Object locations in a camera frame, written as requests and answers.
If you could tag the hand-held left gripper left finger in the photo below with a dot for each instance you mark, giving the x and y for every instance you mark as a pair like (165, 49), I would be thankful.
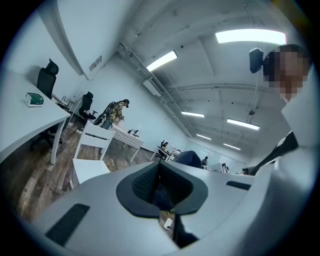
(100, 212)

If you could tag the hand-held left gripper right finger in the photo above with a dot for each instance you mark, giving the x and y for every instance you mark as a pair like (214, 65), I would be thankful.
(220, 197)

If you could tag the white chair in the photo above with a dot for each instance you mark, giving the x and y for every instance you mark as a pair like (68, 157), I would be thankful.
(90, 170)

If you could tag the black mesh office chair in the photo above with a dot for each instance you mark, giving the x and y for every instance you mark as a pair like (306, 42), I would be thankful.
(46, 80)
(86, 102)

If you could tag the white power strip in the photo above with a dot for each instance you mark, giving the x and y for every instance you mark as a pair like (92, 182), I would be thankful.
(168, 222)

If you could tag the plain white table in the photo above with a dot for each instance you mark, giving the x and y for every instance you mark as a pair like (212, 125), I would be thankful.
(172, 152)

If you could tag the table with checkered cloth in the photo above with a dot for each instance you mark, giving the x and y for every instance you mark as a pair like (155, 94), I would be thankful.
(130, 139)

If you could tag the small black box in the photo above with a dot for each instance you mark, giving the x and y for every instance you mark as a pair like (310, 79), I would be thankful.
(130, 131)

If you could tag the router with antennas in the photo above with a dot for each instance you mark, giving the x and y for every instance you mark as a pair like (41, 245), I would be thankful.
(66, 100)

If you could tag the white curved desk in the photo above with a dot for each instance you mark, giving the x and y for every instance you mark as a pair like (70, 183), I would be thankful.
(25, 120)

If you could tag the white air unit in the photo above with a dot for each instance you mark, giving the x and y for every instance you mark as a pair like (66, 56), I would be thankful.
(151, 87)

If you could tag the green and white box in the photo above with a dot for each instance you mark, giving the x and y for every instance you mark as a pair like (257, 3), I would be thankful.
(35, 98)

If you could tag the person's head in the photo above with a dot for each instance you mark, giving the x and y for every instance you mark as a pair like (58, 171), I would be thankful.
(287, 70)

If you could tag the paper notice sheet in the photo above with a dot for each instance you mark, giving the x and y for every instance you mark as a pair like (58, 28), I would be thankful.
(95, 63)

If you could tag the white ceiling pipes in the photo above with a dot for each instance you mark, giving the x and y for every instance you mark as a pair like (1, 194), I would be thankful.
(140, 65)

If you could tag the ceiling light panels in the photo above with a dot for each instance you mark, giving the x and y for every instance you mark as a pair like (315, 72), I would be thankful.
(250, 36)

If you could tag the black head-worn camera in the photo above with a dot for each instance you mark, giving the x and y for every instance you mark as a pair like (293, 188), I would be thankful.
(255, 60)

